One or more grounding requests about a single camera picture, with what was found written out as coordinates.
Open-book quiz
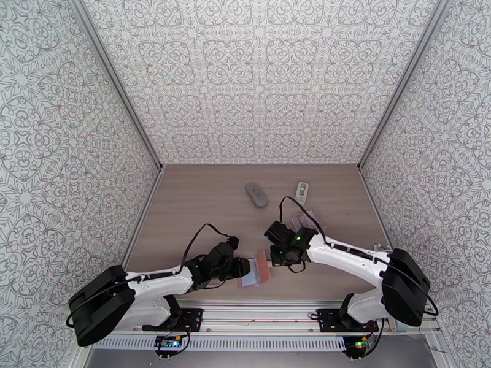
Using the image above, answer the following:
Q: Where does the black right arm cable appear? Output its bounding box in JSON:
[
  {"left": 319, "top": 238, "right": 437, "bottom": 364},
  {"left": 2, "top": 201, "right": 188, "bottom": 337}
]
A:
[{"left": 279, "top": 196, "right": 334, "bottom": 249}]

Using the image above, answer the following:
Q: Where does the white remote control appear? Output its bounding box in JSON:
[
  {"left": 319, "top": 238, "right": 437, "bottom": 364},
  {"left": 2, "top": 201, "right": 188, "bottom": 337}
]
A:
[{"left": 294, "top": 182, "right": 310, "bottom": 205}]

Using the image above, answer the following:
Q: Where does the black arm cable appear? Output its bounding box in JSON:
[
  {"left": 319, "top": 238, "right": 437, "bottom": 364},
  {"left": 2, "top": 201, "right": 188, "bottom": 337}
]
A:
[
  {"left": 179, "top": 223, "right": 233, "bottom": 275},
  {"left": 279, "top": 196, "right": 334, "bottom": 249}
]

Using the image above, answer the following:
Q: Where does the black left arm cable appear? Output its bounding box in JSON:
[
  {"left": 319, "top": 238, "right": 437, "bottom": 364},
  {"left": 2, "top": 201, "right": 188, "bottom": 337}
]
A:
[{"left": 179, "top": 223, "right": 233, "bottom": 275}]

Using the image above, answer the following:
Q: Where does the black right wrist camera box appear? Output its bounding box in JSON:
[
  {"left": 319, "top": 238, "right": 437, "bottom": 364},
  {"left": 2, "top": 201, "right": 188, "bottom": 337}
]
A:
[{"left": 263, "top": 221, "right": 295, "bottom": 247}]

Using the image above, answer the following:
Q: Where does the pink card holder wallet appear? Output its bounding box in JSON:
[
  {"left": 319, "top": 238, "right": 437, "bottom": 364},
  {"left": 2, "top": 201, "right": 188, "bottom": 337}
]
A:
[{"left": 236, "top": 250, "right": 274, "bottom": 289}]

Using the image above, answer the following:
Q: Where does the aluminium corner post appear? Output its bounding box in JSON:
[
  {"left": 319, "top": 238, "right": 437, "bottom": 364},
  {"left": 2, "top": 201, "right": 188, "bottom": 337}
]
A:
[
  {"left": 66, "top": 0, "right": 165, "bottom": 172},
  {"left": 357, "top": 0, "right": 452, "bottom": 172}
]

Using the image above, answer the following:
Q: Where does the white perforated strip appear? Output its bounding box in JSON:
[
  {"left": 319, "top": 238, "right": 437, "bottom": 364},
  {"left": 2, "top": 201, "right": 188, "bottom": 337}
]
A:
[{"left": 93, "top": 337, "right": 348, "bottom": 351}]

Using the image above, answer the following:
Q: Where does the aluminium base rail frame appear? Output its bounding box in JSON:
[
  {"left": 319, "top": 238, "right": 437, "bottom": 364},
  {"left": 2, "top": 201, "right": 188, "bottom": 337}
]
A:
[{"left": 91, "top": 299, "right": 440, "bottom": 336}]

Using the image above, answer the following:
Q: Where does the clear acrylic card stand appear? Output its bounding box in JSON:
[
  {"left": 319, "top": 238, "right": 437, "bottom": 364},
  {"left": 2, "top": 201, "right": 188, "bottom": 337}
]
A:
[{"left": 290, "top": 209, "right": 329, "bottom": 237}]

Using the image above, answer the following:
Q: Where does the grey felt pouch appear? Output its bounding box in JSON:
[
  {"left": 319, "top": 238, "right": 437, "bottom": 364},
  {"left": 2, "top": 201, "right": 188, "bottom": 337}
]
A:
[{"left": 245, "top": 182, "right": 269, "bottom": 209}]

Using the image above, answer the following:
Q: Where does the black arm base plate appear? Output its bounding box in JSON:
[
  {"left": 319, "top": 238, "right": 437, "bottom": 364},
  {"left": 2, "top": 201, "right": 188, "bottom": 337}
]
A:
[
  {"left": 317, "top": 308, "right": 379, "bottom": 333},
  {"left": 142, "top": 307, "right": 204, "bottom": 333}
]

